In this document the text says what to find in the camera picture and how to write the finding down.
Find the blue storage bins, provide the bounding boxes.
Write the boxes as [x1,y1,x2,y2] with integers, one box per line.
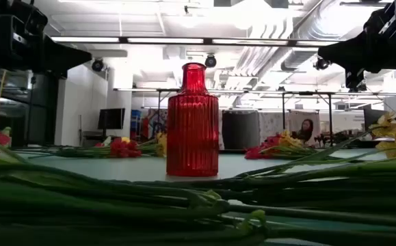
[131,109,143,139]

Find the black monitor on arm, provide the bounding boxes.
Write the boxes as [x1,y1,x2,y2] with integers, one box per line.
[363,105,386,131]

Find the person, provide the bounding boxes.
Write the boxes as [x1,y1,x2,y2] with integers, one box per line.
[296,118,317,143]

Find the colourful patterned wall hanging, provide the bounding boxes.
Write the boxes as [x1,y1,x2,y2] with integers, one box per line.
[142,108,168,141]

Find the dark grey partition panel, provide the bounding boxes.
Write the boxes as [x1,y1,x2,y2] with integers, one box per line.
[222,109,261,150]

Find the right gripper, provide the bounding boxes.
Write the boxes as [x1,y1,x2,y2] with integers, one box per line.
[317,20,396,91]

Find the teal table mat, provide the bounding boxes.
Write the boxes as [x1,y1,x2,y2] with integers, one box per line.
[0,146,396,246]

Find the ceiling light strip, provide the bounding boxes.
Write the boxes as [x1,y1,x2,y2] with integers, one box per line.
[50,36,339,47]

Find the black background monitor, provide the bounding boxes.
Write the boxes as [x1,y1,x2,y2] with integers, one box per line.
[97,108,126,131]

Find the black background metal frame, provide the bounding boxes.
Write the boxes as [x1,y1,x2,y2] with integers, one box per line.
[156,88,336,148]

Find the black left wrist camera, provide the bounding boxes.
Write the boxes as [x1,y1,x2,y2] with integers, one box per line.
[0,0,50,35]

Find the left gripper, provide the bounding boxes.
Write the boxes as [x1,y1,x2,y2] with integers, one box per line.
[0,20,93,80]

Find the red ribbed glass vase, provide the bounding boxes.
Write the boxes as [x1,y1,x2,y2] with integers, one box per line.
[166,62,220,178]

